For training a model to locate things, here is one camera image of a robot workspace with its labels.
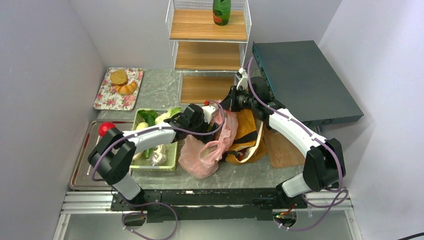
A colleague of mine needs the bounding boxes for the brown paper grocery bag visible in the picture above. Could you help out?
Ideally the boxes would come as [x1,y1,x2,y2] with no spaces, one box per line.
[221,109,267,165]

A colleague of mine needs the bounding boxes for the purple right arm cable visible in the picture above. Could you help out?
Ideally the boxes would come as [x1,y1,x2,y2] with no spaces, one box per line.
[243,56,349,232]

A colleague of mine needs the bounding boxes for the green plastic basket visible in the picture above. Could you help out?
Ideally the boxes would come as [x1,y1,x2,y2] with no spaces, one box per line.
[130,108,177,171]

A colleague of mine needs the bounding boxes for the green romaine lettuce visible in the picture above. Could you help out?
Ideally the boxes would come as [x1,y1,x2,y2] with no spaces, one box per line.
[136,109,159,127]

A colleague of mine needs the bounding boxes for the brown bread slice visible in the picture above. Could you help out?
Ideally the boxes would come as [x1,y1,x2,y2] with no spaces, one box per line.
[109,68,128,86]

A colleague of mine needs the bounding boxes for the floral tray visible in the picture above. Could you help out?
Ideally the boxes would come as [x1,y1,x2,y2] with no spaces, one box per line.
[93,67,144,111]

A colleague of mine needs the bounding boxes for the croissant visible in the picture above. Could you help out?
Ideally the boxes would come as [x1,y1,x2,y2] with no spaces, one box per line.
[114,80,138,96]

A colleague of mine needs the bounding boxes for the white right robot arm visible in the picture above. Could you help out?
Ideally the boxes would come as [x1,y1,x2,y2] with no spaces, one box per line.
[221,77,346,198]

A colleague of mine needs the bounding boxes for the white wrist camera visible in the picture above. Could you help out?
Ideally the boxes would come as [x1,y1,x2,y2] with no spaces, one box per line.
[235,68,248,90]
[201,100,219,124]

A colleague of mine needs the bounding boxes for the pink plastic bag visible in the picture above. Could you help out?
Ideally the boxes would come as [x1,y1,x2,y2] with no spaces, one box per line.
[178,110,239,179]

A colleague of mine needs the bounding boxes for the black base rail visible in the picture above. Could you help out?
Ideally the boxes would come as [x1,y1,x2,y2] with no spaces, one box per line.
[110,187,307,223]

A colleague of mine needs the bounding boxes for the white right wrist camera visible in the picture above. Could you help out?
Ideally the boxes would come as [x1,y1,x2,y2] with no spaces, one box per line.
[235,68,248,90]

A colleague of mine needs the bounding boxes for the green cabbage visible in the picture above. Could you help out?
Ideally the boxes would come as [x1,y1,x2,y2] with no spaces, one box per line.
[154,107,181,125]

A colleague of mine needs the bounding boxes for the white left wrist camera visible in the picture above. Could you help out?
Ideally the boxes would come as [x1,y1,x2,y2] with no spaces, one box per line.
[201,100,219,124]

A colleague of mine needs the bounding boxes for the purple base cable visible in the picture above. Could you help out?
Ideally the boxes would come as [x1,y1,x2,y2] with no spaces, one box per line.
[121,200,181,240]

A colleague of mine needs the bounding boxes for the wooden board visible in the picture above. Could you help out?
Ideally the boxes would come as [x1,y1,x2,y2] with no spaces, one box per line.
[263,127,305,169]

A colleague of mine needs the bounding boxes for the green cucumber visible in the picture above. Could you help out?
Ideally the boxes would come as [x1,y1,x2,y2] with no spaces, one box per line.
[143,147,154,160]

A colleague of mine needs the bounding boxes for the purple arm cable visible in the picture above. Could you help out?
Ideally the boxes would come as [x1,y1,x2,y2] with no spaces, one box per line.
[90,99,226,182]
[243,56,349,232]

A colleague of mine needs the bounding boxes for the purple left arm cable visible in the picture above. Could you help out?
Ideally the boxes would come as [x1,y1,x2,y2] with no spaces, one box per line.
[90,99,226,182]

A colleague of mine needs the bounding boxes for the white daikon radish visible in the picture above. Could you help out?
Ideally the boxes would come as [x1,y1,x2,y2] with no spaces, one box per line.
[131,121,150,162]

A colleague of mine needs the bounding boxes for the metal baking tray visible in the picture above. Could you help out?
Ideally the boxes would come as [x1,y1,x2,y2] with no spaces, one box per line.
[68,119,134,191]

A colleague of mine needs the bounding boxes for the green glass bottle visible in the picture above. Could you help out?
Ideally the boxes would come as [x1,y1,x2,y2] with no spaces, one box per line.
[212,0,232,26]

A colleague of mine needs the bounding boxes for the red tomato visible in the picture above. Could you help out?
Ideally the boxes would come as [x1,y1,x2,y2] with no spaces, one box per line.
[97,122,116,137]

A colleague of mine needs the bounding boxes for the grey metal equipment box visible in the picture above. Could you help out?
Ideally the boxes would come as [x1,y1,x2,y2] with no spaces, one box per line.
[252,40,364,127]

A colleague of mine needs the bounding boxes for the white wire wooden shelf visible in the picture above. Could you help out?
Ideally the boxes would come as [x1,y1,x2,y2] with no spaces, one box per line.
[165,0,252,105]

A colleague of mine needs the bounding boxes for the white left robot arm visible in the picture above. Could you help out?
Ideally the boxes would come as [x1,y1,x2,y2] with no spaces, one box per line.
[87,100,225,206]

